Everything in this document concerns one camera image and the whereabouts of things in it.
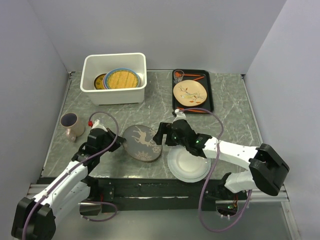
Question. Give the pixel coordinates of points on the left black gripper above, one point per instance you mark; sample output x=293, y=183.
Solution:
x=119, y=141

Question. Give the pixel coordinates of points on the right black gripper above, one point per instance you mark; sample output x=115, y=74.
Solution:
x=165, y=128

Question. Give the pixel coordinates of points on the dark brown rimmed plate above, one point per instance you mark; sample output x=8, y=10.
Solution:
x=139, y=143

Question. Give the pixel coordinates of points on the white ribbed deep plate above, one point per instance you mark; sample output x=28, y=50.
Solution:
x=179, y=156

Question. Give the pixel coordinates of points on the white bottom plate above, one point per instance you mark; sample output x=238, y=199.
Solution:
x=189, y=174

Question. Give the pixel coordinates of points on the yellow patterned small plate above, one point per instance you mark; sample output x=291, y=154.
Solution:
x=99, y=82

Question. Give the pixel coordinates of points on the olive fluted plate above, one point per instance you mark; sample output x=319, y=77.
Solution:
x=122, y=79

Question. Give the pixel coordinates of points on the blue plastic plate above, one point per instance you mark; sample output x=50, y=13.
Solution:
x=106, y=80

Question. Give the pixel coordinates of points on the cream green leaf plate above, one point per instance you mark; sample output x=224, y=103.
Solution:
x=142, y=79

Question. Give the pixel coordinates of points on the pink plastic plate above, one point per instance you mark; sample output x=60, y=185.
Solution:
x=138, y=81

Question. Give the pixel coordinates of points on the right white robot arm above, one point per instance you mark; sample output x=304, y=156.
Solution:
x=264, y=168

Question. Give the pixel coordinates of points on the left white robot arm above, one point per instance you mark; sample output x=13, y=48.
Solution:
x=37, y=218

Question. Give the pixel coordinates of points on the white plastic bin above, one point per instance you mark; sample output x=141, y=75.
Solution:
x=97, y=64

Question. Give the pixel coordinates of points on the orange plastic fork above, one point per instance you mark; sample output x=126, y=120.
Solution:
x=191, y=110

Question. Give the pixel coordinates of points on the pink ceramic mug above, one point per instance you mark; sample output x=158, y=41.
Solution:
x=74, y=127

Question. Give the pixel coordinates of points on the beige bird pattern plate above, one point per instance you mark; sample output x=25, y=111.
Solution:
x=190, y=93

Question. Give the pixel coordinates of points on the black serving tray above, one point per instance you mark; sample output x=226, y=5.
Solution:
x=208, y=104

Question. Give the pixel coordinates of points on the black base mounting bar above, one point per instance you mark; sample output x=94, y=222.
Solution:
x=138, y=194

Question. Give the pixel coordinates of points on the orange plastic spoon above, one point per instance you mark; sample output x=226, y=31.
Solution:
x=192, y=74

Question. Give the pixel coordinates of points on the clear drinking glass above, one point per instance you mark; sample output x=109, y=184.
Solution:
x=178, y=79

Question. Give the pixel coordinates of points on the aluminium frame rail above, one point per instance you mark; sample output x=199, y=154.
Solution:
x=258, y=196

